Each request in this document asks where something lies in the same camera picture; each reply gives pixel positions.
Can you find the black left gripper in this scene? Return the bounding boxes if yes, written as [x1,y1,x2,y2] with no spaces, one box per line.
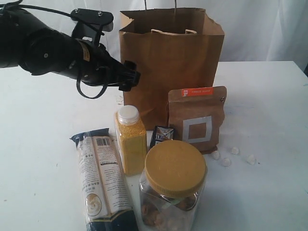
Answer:
[77,39,141,92]

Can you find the yellow millet plastic bottle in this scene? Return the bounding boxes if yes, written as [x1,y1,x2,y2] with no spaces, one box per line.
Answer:
[115,105,147,176]

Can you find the brown pouch orange label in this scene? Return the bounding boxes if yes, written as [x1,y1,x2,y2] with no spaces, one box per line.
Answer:
[167,86,227,154]

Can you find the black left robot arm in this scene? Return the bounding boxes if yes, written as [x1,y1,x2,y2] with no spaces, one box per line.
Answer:
[0,0,141,93]

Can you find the brown paper bag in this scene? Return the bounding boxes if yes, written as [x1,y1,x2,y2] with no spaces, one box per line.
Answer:
[119,7,225,130]

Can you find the small dark blue sachet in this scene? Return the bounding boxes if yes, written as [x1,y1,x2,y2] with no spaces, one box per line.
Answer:
[150,126,174,149]

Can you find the clear jar yellow lid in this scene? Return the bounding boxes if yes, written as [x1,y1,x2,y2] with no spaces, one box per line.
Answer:
[139,140,207,231]

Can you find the white backdrop curtain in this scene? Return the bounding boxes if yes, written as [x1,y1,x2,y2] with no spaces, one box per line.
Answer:
[24,0,308,69]

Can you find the noodle pack black ends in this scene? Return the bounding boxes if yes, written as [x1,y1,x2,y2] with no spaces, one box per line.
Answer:
[71,128,139,231]

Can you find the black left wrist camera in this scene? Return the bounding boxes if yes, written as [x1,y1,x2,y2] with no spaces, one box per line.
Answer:
[70,8,114,47]

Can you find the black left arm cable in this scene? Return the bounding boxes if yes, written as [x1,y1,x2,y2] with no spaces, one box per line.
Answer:
[0,0,114,99]

